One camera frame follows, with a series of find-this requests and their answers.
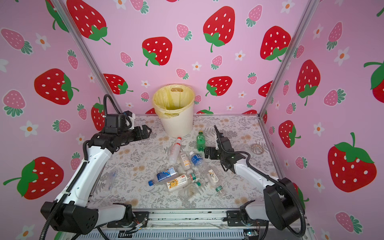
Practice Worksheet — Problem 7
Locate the clear bottle green cap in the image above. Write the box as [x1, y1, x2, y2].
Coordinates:
[179, 179, 206, 202]

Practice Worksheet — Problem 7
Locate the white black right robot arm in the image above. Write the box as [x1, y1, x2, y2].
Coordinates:
[204, 137, 307, 237]

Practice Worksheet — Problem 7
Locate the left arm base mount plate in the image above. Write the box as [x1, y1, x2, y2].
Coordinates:
[107, 212, 150, 229]

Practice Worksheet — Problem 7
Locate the cream plastic waste bin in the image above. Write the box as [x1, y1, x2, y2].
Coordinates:
[152, 84, 196, 138]

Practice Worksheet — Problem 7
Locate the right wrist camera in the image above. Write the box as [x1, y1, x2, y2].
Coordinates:
[214, 125, 231, 151]

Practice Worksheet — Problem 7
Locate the white bottle red cap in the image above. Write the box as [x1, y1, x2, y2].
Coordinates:
[169, 137, 182, 165]

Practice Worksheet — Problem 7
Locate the yellow bin liner bag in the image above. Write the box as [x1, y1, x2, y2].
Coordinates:
[152, 84, 195, 119]

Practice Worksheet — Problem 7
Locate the sunflower label bottle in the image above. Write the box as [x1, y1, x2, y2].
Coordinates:
[166, 174, 193, 192]

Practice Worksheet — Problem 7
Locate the green soda bottle yellow cap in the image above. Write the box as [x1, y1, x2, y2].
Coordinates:
[197, 131, 206, 152]

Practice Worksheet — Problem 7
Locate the left aluminium corner post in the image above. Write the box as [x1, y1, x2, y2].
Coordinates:
[50, 0, 121, 118]

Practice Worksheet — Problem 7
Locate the aluminium corner post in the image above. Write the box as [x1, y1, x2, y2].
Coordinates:
[50, 0, 121, 118]
[259, 0, 320, 120]

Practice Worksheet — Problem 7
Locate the clear bottle orange white label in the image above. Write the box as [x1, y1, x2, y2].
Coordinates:
[180, 153, 191, 171]

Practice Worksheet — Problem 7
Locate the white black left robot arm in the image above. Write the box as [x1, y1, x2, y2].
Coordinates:
[40, 125, 152, 240]

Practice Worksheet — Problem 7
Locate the clear bottle blue Chinese label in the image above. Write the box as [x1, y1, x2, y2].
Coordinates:
[190, 152, 206, 169]

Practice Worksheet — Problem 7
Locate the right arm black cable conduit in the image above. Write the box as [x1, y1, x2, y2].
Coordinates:
[230, 151, 307, 238]

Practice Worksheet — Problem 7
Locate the blue cap bottle blue label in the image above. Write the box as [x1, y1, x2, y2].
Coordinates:
[148, 167, 179, 187]

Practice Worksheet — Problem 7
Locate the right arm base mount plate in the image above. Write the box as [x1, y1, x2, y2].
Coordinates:
[223, 210, 269, 227]

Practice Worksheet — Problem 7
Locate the right aluminium corner post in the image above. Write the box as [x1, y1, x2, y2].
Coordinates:
[259, 0, 320, 120]

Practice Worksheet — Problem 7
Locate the aluminium frame rail front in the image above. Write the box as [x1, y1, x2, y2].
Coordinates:
[78, 209, 297, 240]

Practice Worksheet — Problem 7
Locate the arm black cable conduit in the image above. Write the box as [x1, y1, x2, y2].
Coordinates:
[38, 94, 127, 240]
[230, 151, 307, 238]

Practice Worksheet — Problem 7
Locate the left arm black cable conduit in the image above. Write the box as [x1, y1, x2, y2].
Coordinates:
[38, 94, 127, 240]

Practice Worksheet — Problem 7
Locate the small bottle red green label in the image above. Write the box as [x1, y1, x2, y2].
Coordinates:
[186, 169, 202, 182]

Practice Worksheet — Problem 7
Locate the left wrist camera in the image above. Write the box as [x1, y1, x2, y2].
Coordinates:
[103, 111, 136, 135]

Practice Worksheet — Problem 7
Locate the green cap bottle white label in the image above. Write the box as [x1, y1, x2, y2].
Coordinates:
[207, 169, 225, 195]

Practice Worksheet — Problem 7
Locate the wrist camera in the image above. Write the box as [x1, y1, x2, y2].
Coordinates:
[214, 125, 231, 151]
[103, 111, 136, 135]

